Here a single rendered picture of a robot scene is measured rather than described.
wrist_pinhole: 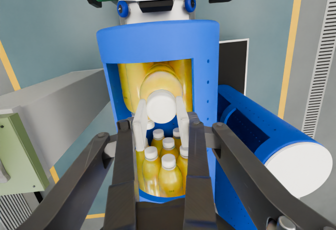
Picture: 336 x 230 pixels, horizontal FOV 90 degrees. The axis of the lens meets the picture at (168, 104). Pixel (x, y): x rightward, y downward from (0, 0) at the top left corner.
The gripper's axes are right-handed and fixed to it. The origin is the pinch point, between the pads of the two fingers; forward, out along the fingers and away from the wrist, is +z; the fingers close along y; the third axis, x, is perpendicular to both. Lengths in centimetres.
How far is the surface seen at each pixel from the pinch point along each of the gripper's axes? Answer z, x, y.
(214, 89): 19.0, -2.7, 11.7
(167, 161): 19.5, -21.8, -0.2
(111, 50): 16.4, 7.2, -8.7
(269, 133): 43, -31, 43
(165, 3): 32.1, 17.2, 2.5
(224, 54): 122, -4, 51
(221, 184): 76, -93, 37
